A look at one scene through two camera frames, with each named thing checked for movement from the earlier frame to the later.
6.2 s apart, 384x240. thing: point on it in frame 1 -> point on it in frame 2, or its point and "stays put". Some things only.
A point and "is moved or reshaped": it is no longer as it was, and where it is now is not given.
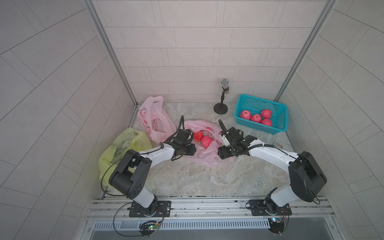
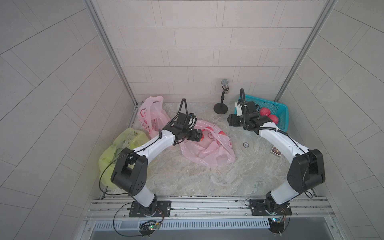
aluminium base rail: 208,208 stays put
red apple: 266,113 stays put
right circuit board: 276,225 stays put
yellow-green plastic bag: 131,139 stays put
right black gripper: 222,153 -> 233,120
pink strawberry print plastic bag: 158,124 stays put
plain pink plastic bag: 208,156 is moved or reshaped
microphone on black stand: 221,108 stays put
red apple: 267,121 is moved or reshaped
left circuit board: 148,227 stays put
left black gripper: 191,151 -> 192,136
